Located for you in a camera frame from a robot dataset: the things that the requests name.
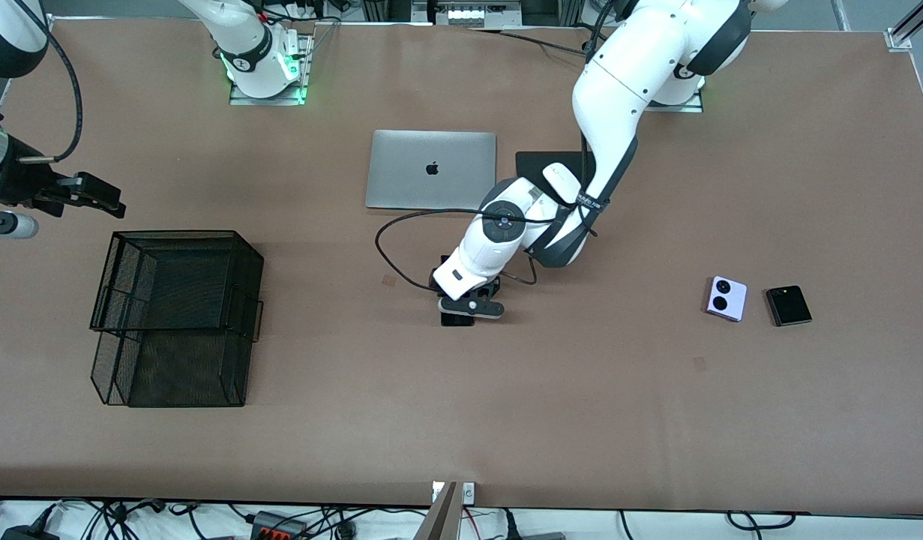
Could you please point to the aluminium corner bracket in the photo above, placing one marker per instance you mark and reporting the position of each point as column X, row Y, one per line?
column 900, row 37

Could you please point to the black orange power strip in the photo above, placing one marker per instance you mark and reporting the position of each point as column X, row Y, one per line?
column 277, row 526

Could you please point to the silver closed laptop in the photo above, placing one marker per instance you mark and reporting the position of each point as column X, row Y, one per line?
column 424, row 171

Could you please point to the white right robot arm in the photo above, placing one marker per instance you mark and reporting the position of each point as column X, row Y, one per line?
column 251, row 45

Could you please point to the lilac flip phone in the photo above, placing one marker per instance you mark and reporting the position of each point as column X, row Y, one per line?
column 726, row 298

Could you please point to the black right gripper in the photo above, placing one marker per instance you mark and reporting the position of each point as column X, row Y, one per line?
column 20, row 184

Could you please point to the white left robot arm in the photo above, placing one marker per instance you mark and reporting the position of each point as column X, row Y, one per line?
column 618, row 90

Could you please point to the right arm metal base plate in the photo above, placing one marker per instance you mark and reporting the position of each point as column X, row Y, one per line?
column 305, row 67

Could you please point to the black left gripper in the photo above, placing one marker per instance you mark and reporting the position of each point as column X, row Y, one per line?
column 490, row 287

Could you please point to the black mesh two-tier tray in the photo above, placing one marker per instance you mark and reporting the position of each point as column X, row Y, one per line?
column 169, row 360

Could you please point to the white metal table bracket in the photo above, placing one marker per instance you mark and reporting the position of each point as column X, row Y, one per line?
column 468, row 493

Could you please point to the black power adapter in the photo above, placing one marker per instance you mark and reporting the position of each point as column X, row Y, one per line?
column 26, row 533

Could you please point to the white power strip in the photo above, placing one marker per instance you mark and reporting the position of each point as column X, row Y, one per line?
column 480, row 15

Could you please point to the white computer mouse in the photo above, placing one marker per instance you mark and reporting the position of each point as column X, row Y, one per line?
column 560, row 180

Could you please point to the grey beam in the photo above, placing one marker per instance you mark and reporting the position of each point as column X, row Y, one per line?
column 439, row 521

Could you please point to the black mouse pad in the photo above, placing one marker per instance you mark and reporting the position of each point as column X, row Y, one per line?
column 532, row 165

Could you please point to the black flip phone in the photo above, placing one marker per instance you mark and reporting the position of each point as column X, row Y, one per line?
column 789, row 306

